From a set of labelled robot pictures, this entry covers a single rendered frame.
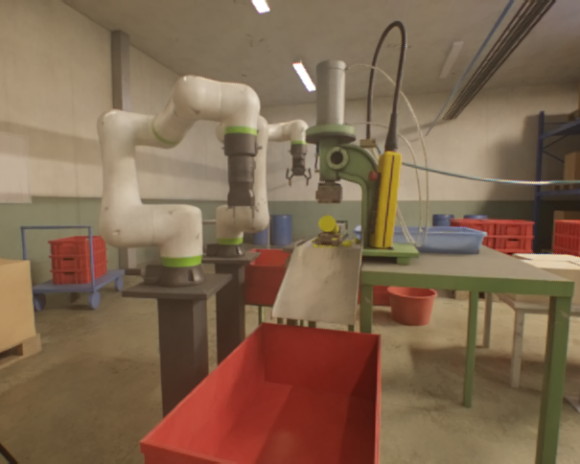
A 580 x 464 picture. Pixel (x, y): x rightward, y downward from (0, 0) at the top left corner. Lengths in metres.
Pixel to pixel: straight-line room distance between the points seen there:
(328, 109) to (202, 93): 0.63
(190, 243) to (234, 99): 0.44
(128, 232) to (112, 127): 0.40
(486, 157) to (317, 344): 9.18
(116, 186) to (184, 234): 0.24
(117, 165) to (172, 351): 0.61
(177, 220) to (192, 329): 0.34
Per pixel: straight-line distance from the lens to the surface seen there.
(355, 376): 1.15
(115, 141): 1.20
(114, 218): 1.00
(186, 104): 0.88
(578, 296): 2.61
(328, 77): 1.41
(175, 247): 1.02
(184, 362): 1.13
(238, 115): 0.91
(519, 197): 10.18
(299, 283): 1.12
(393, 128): 1.33
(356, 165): 1.36
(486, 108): 10.23
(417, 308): 3.34
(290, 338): 1.14
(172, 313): 1.08
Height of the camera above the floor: 1.17
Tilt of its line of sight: 5 degrees down
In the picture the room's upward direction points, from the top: straight up
